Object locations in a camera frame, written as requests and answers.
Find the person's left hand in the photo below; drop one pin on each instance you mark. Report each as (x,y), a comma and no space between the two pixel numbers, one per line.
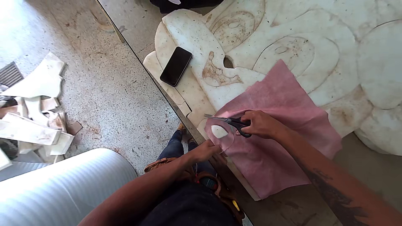
(202,152)

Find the person's right hand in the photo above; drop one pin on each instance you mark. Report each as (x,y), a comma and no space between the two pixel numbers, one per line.
(263,124)

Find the person's right fingers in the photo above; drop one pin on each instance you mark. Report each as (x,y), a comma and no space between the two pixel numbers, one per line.
(246,118)

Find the person's left fingers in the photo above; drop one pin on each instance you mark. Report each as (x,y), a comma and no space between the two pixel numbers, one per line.
(216,149)

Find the pink leather sheet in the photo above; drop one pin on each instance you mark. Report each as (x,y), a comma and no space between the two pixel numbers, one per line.
(276,100)

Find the person's left forearm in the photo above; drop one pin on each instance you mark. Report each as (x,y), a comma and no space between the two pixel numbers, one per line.
(150,179)

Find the person's right forearm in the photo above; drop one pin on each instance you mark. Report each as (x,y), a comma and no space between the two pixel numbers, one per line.
(326,169)

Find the small white rounded piece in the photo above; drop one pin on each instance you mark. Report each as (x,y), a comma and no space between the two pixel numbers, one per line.
(219,131)

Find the person's legs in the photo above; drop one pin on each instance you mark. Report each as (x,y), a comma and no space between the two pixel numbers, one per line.
(176,147)

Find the beige narrow edge strip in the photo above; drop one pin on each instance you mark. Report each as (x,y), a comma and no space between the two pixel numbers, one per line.
(246,184)

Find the brown leather tool belt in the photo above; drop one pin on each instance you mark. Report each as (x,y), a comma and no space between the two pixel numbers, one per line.
(227,197)

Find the yellow tool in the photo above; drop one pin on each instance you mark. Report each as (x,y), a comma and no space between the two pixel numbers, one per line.
(236,205)

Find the person's body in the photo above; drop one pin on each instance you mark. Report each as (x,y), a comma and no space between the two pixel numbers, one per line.
(188,204)

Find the black smartphone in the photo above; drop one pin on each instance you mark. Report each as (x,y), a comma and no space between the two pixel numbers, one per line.
(176,66)

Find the large carved white foam sheets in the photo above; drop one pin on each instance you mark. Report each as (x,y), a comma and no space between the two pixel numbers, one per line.
(194,31)

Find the black cloth item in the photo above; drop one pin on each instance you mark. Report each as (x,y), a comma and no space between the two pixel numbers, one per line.
(188,4)

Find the work table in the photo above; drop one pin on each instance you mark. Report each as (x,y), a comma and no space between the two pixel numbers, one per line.
(364,175)

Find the white foam sheet roll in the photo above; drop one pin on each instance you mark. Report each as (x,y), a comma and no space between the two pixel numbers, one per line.
(72,185)

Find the pile of foam offcuts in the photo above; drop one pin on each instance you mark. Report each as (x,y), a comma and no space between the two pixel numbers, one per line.
(34,128)

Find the grey floor drain grate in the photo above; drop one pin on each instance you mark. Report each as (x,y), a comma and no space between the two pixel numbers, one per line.
(11,74)

